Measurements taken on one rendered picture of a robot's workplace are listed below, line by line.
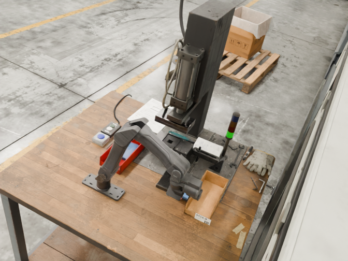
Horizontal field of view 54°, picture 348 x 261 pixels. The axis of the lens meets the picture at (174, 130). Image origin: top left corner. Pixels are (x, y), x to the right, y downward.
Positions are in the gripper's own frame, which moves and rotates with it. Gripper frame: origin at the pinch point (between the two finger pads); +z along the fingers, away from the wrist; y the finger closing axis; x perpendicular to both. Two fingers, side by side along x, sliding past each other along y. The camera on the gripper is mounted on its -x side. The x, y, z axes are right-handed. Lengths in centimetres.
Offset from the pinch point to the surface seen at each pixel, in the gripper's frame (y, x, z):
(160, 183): 2.0, 11.2, 9.2
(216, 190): 12.5, -14.2, 16.1
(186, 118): 35.1, 13.1, 0.4
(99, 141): 9, 51, 13
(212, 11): 72, 17, -35
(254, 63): 261, 22, 243
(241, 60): 257, 39, 241
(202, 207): 0.5, -11.7, 9.5
